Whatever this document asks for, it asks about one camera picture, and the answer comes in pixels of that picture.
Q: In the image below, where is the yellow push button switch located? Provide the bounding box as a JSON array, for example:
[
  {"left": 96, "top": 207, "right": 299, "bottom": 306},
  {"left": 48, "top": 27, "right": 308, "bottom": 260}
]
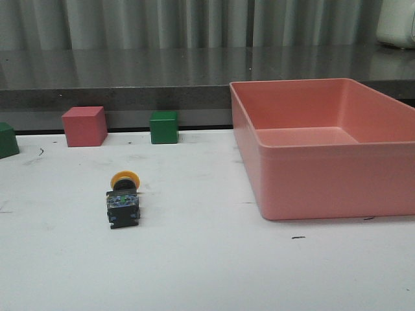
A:
[{"left": 106, "top": 170, "right": 141, "bottom": 229}]

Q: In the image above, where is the white appliance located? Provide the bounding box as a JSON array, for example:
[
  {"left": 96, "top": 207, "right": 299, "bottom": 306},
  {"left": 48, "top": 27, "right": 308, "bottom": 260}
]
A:
[{"left": 376, "top": 0, "right": 414, "bottom": 49}]

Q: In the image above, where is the grey stone counter ledge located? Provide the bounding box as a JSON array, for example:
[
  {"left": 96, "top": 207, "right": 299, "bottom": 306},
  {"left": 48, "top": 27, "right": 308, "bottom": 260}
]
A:
[{"left": 1, "top": 44, "right": 414, "bottom": 133}]

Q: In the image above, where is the green cube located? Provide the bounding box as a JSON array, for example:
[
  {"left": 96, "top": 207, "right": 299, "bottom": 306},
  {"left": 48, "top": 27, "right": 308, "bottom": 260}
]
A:
[{"left": 150, "top": 111, "right": 178, "bottom": 144}]

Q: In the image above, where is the grey pleated curtain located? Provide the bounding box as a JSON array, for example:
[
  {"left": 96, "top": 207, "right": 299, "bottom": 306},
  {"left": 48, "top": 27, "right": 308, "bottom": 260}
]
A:
[{"left": 1, "top": 1, "right": 382, "bottom": 51}]

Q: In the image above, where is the pink plastic bin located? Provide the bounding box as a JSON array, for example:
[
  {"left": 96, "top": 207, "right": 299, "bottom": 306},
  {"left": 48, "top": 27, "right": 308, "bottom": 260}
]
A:
[{"left": 230, "top": 78, "right": 414, "bottom": 220}]

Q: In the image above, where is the pink cube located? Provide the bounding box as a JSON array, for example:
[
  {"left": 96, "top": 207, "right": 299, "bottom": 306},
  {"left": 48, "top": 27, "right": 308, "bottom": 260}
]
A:
[{"left": 62, "top": 106, "right": 108, "bottom": 147}]

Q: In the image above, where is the green block at left edge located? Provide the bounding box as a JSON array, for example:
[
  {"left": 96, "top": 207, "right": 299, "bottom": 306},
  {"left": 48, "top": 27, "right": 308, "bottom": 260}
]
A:
[{"left": 0, "top": 122, "right": 20, "bottom": 159}]

